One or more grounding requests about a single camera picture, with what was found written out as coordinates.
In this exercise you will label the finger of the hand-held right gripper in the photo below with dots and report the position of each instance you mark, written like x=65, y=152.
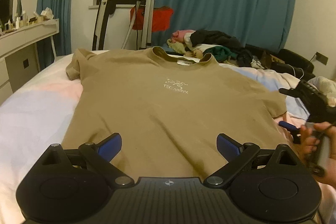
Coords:
x=288, y=92
x=287, y=125

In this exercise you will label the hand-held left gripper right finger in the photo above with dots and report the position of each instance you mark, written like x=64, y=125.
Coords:
x=227, y=147

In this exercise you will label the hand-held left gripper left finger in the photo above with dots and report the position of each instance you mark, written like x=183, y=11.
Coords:
x=111, y=147

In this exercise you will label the tan printed t-shirt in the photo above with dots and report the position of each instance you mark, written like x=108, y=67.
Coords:
x=168, y=113

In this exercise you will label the person's right hand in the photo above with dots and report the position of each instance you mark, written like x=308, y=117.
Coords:
x=308, y=142

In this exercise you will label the white pillow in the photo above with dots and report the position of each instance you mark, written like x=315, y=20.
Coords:
x=324, y=86

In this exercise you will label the black sofa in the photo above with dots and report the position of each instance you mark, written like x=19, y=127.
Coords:
x=291, y=58

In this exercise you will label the cardboard box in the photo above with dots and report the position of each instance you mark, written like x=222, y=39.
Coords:
x=270, y=60

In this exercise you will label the patterned white cloth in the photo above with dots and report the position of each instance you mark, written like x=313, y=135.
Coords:
x=257, y=64

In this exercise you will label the green garment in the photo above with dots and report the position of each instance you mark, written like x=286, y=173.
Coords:
x=220, y=53

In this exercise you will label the pastel tie-dye quilt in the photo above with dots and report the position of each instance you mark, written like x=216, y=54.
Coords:
x=34, y=113

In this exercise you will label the black garment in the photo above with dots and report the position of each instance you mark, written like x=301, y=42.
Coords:
x=220, y=37

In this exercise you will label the white garment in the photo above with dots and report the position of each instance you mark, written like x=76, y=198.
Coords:
x=199, y=47

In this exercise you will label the pale yellow garment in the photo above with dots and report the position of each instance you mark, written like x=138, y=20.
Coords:
x=178, y=47

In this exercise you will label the pink garment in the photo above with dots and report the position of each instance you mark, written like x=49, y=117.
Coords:
x=182, y=34

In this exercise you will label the red cloth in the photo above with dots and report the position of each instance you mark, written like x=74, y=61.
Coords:
x=160, y=19

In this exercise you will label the white dressing table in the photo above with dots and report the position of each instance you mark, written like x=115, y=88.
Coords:
x=23, y=37

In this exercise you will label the garment steamer on stand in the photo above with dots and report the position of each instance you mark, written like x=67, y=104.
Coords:
x=147, y=3

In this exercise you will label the tissue box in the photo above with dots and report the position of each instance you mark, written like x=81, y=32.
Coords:
x=46, y=13

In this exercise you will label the row of cosmetic bottles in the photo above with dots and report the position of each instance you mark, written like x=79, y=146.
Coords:
x=21, y=20

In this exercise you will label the wavy black framed mirror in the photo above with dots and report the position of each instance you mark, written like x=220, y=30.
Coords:
x=9, y=1

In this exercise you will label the dark wall outlet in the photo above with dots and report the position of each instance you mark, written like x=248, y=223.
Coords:
x=321, y=58

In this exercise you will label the black white folded frame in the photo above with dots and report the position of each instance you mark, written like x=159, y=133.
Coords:
x=102, y=22

